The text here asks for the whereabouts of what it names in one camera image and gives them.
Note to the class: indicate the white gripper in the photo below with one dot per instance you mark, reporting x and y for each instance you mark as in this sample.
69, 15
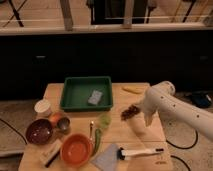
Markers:
148, 107

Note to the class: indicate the dark red grape bunch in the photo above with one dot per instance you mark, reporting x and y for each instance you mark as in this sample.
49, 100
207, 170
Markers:
130, 112

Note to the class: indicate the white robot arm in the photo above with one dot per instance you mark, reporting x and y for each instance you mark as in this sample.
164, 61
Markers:
161, 97

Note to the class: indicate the orange red bowl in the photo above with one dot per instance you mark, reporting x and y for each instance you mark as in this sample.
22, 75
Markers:
76, 150

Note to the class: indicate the dark purple bowl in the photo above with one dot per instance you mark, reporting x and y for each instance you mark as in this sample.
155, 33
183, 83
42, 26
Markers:
39, 132

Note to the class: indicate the yellow banana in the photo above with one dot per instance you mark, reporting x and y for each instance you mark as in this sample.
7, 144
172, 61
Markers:
131, 90

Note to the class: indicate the light green cup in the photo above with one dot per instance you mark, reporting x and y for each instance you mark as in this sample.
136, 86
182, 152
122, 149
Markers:
104, 121

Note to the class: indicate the grey sponge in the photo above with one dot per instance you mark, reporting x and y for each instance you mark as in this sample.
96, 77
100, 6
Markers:
95, 97

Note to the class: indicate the grey blue cloth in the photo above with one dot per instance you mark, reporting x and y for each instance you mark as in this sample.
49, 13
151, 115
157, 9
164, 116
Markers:
107, 160

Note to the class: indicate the green plastic tray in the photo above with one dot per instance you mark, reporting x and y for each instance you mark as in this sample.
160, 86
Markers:
77, 91

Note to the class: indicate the small metal cup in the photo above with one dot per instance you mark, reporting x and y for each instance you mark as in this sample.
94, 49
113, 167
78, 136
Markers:
63, 124

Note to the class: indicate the orange carrot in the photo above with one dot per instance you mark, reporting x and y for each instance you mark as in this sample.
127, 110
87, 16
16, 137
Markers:
54, 118

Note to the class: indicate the wooden block eraser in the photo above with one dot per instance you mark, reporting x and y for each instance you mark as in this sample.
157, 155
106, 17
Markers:
50, 153

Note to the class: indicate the white cup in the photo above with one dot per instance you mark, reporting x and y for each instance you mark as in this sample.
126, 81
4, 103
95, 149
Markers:
43, 107

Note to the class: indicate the white black handled brush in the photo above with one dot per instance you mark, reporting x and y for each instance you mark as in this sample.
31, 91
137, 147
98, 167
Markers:
123, 154

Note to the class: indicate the green handled spoon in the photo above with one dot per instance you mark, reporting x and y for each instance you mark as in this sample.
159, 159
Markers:
97, 140

